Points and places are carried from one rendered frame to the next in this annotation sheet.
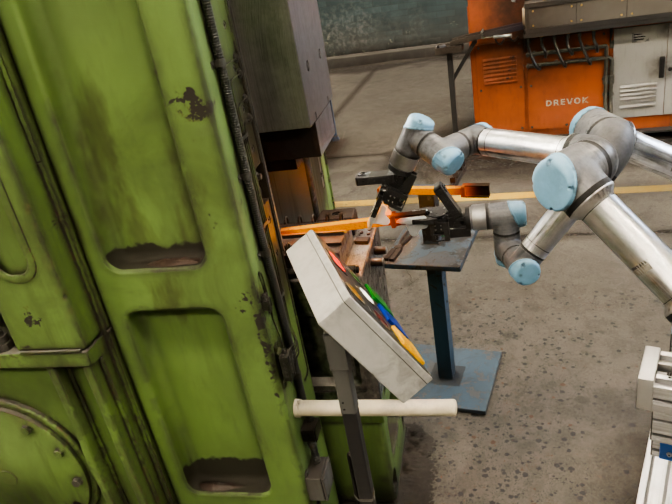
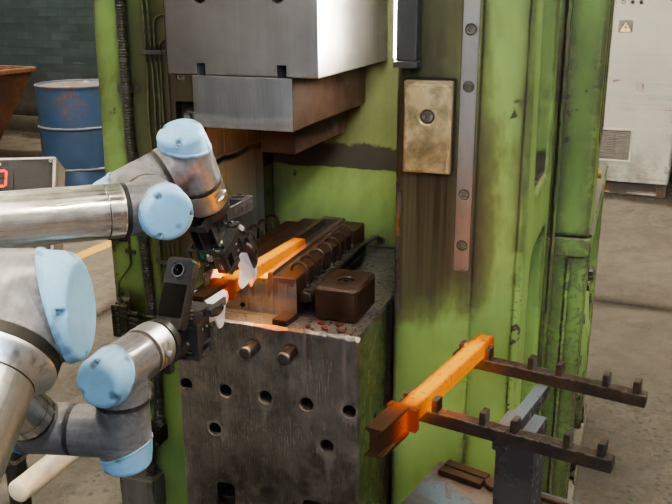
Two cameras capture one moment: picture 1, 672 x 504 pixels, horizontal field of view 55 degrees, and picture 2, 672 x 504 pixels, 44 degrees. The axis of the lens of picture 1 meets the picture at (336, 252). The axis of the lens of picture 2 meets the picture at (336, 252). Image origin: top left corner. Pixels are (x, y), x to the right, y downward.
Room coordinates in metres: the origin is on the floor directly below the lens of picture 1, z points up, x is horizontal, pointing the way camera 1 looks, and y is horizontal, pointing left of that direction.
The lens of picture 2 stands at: (2.05, -1.53, 1.51)
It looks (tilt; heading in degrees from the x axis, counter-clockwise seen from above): 17 degrees down; 95
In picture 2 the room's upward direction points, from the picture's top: straight up
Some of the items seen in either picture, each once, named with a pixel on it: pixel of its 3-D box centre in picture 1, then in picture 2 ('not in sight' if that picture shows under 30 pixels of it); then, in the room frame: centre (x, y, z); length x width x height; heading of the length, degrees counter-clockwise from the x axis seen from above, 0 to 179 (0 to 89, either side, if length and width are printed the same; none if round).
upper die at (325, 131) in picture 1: (254, 135); (287, 90); (1.81, 0.17, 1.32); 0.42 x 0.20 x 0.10; 75
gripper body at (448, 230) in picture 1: (449, 222); (177, 333); (1.70, -0.34, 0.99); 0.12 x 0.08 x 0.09; 75
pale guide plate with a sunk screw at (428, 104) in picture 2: not in sight; (428, 127); (2.09, 0.01, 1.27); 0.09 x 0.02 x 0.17; 165
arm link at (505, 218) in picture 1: (505, 215); (119, 371); (1.66, -0.49, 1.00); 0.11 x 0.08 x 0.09; 75
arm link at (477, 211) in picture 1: (477, 216); (151, 348); (1.68, -0.42, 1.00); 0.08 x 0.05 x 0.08; 165
